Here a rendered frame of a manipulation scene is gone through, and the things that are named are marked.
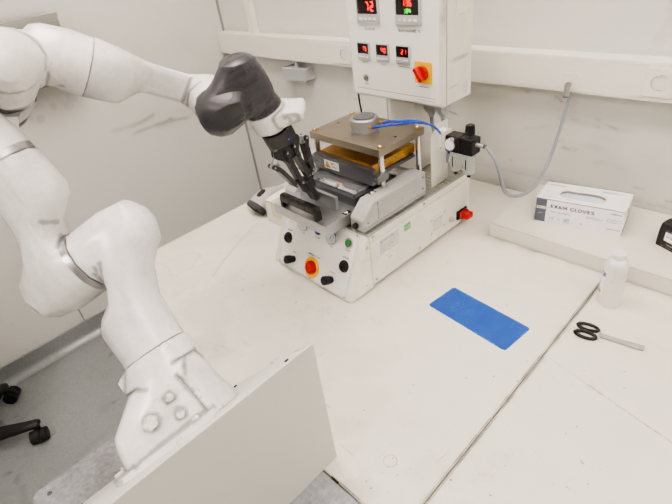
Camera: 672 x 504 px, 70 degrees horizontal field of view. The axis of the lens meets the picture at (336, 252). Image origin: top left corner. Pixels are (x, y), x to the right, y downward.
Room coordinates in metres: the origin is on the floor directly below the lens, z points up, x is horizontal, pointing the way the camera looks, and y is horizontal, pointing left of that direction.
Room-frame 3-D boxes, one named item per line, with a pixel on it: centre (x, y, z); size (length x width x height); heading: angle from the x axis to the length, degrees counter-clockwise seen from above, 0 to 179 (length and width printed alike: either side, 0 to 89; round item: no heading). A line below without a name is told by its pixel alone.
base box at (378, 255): (1.27, -0.14, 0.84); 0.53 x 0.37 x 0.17; 128
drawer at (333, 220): (1.21, -0.03, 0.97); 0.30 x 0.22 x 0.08; 128
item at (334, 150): (1.28, -0.13, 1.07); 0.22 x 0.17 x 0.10; 38
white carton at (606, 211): (1.16, -0.72, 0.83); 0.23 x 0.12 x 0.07; 50
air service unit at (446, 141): (1.19, -0.37, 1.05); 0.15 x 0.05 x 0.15; 38
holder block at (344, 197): (1.24, -0.07, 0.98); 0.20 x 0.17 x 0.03; 38
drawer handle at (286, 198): (1.12, 0.08, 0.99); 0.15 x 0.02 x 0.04; 38
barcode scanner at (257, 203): (1.62, 0.20, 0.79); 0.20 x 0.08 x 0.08; 130
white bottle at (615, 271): (0.85, -0.63, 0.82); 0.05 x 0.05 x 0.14
